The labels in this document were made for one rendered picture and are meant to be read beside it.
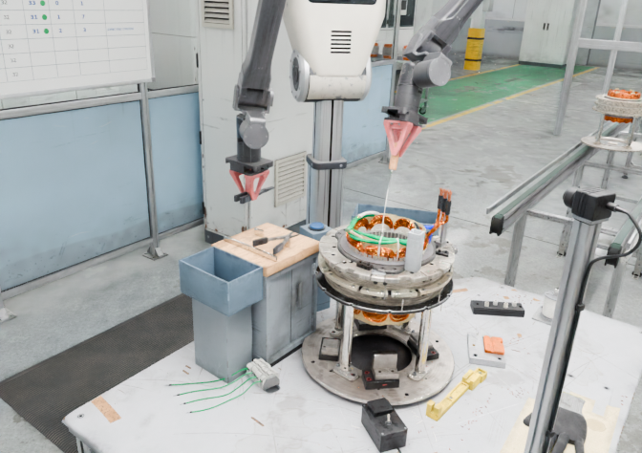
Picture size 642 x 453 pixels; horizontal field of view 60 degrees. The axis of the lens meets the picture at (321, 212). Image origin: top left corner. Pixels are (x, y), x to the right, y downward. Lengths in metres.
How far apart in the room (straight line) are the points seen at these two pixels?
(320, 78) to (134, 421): 0.99
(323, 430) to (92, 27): 2.54
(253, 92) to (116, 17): 2.16
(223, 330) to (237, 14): 2.37
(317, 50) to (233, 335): 0.79
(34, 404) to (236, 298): 1.61
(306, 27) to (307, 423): 1.00
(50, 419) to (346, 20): 1.93
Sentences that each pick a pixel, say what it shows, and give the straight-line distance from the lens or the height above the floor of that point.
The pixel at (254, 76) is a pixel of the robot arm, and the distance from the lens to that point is 1.25.
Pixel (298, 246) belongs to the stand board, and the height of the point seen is 1.06.
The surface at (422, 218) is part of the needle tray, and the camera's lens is 1.69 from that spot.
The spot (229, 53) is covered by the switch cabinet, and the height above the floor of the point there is 1.30.
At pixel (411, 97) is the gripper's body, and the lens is 1.27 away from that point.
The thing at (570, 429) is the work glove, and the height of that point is 0.80.
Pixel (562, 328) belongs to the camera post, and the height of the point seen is 1.17.
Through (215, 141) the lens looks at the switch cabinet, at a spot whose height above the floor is 0.75.
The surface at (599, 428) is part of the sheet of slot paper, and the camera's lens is 1.46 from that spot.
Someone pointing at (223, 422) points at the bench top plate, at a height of 0.78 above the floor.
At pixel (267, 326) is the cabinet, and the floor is 0.91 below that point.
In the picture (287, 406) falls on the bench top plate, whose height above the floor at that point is 0.78.
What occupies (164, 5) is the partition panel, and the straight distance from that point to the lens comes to 3.63.
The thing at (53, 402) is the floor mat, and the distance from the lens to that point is 2.72.
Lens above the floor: 1.65
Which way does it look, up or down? 21 degrees down
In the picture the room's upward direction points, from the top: 2 degrees clockwise
